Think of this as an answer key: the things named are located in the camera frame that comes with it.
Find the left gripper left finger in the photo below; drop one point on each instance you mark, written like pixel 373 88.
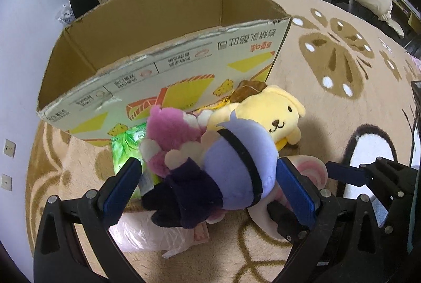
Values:
pixel 58 255

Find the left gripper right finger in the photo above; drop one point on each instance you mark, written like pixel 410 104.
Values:
pixel 334 239

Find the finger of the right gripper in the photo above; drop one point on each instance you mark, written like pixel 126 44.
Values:
pixel 356 176

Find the white fluffy plush toy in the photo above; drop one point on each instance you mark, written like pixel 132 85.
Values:
pixel 292 204

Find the pink item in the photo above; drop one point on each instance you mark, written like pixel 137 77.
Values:
pixel 135 232

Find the yellow dog plush toy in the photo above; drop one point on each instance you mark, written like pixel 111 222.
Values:
pixel 270 106

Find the lavender-haired plush doll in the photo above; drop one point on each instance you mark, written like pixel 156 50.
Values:
pixel 232 168

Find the beige patterned carpet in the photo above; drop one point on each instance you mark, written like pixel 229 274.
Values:
pixel 354 81

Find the green tissue pack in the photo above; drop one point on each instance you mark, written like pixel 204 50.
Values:
pixel 126 145

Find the pink bear plush toy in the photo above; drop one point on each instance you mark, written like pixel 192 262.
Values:
pixel 167 129

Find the open cardboard box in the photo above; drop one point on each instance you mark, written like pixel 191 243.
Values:
pixel 110 66

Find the plastic bag of toys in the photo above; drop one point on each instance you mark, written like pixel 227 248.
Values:
pixel 65 15

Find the wall socket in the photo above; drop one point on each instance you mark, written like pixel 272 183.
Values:
pixel 6 182
pixel 9 148

